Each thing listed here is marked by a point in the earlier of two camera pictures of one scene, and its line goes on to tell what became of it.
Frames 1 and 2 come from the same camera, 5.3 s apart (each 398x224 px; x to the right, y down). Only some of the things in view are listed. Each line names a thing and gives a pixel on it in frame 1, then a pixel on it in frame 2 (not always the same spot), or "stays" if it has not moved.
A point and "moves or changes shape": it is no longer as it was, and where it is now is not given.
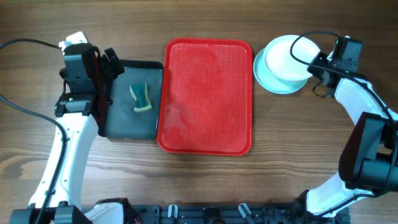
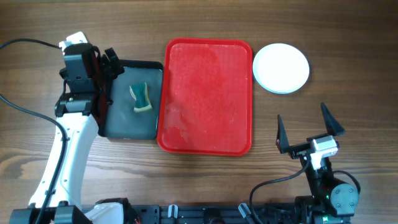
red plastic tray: (206, 97) stays
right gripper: (319, 60) -> (296, 152)
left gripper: (111, 68) stays
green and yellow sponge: (140, 93) stays
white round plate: (287, 56) moves or changes shape
